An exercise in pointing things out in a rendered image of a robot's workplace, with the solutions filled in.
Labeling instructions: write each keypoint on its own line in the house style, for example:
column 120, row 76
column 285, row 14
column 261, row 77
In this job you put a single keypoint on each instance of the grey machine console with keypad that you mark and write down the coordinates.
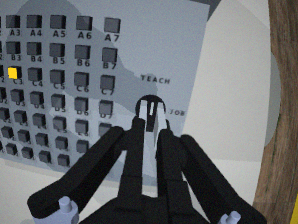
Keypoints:
column 154, row 47

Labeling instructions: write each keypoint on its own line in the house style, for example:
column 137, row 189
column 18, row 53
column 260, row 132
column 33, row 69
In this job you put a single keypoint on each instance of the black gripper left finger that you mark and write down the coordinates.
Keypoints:
column 57, row 203

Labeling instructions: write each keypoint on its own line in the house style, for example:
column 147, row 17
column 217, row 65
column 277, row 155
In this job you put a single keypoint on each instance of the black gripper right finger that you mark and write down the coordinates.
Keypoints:
column 219, row 201

